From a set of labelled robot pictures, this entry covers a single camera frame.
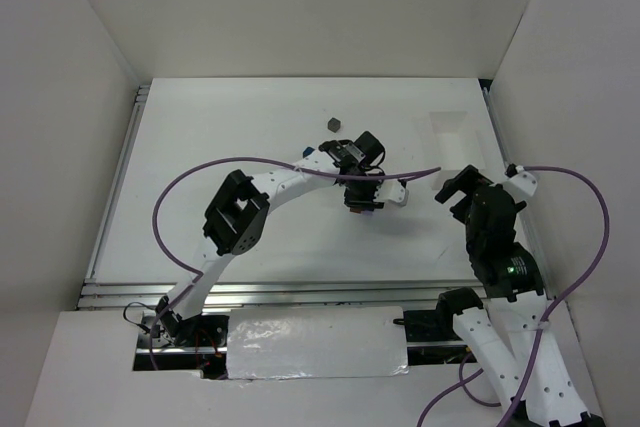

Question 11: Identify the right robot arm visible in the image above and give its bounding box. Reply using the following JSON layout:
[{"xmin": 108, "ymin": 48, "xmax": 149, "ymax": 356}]
[{"xmin": 435, "ymin": 165, "xmax": 605, "ymax": 426}]

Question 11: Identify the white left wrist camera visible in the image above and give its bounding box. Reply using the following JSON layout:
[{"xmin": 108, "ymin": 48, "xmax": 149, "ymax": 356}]
[{"xmin": 374, "ymin": 179, "xmax": 409, "ymax": 207}]

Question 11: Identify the white perforated box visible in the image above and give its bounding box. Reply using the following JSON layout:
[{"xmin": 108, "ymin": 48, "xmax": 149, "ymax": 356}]
[{"xmin": 413, "ymin": 111, "xmax": 487, "ymax": 190}]

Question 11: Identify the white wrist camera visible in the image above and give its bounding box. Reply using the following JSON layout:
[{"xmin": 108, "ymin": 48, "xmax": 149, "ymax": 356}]
[
  {"xmin": 374, "ymin": 179, "xmax": 409, "ymax": 207},
  {"xmin": 502, "ymin": 164, "xmax": 538, "ymax": 201}
]

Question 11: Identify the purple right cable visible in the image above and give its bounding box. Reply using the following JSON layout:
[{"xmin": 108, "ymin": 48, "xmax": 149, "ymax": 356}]
[{"xmin": 417, "ymin": 164, "xmax": 612, "ymax": 427}]

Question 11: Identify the aluminium front rail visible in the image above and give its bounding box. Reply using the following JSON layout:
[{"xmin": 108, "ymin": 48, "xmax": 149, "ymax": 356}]
[{"xmin": 76, "ymin": 280, "xmax": 486, "ymax": 311}]

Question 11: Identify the purple cable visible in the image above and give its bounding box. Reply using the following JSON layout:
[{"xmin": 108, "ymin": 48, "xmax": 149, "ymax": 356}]
[
  {"xmin": 417, "ymin": 164, "xmax": 612, "ymax": 427},
  {"xmin": 149, "ymin": 156, "xmax": 444, "ymax": 371}
]

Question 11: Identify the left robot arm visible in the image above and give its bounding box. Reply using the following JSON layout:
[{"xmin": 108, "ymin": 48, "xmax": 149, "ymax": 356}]
[{"xmin": 152, "ymin": 131, "xmax": 386, "ymax": 345}]

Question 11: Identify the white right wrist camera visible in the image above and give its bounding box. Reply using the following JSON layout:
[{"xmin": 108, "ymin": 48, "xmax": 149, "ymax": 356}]
[{"xmin": 502, "ymin": 164, "xmax": 538, "ymax": 201}]

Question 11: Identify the left aluminium side rail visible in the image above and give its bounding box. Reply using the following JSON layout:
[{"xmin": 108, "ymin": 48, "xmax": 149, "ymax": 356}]
[{"xmin": 83, "ymin": 84, "xmax": 151, "ymax": 284}]

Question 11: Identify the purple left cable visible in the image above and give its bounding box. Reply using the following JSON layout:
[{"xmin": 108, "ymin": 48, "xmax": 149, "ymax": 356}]
[{"xmin": 149, "ymin": 156, "xmax": 444, "ymax": 371}]

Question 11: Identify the silver foil tape sheet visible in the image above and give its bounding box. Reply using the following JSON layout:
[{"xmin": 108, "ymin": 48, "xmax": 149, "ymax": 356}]
[{"xmin": 226, "ymin": 306, "xmax": 409, "ymax": 380}]

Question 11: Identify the grey wood cube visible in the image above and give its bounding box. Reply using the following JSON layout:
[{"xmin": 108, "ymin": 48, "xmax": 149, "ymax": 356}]
[{"xmin": 327, "ymin": 117, "xmax": 341, "ymax": 133}]

